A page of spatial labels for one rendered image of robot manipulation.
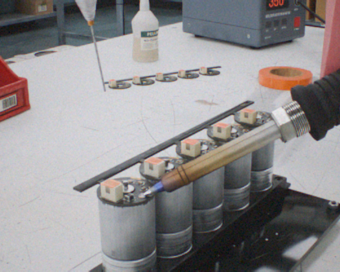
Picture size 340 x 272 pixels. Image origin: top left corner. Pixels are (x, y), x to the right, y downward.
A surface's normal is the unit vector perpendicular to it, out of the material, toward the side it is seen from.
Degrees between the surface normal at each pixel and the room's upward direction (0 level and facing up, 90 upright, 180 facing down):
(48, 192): 0
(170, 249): 90
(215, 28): 90
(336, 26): 87
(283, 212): 0
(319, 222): 0
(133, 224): 90
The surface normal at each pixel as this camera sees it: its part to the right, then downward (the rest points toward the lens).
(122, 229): -0.08, 0.36
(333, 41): 0.16, 0.30
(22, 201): 0.00, -0.93
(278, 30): 0.68, 0.26
